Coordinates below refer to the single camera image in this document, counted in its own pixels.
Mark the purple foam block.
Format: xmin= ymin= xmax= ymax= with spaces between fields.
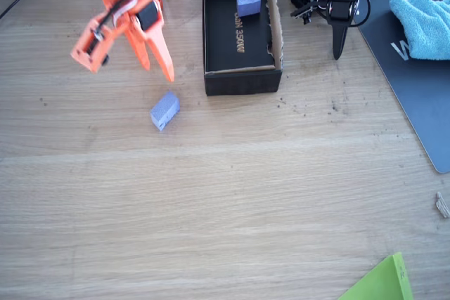
xmin=150 ymin=91 xmax=181 ymax=132
xmin=236 ymin=0 xmax=262 ymax=18

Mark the black cardboard box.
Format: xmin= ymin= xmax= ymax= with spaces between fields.
xmin=202 ymin=0 xmax=284 ymax=96

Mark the light blue towel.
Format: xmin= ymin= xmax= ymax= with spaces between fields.
xmin=389 ymin=0 xmax=450 ymax=61

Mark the dark mouse mat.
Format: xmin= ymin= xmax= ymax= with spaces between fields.
xmin=352 ymin=0 xmax=450 ymax=174

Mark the small wood chip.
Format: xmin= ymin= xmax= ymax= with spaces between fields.
xmin=435 ymin=191 xmax=450 ymax=219

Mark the green sheet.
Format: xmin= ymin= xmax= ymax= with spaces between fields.
xmin=337 ymin=252 xmax=415 ymax=300

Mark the black looped cable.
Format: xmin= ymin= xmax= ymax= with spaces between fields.
xmin=351 ymin=0 xmax=372 ymax=29

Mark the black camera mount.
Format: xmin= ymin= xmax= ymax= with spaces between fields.
xmin=290 ymin=0 xmax=316 ymax=26

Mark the orange camera mount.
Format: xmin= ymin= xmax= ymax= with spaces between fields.
xmin=70 ymin=15 xmax=119 ymax=74

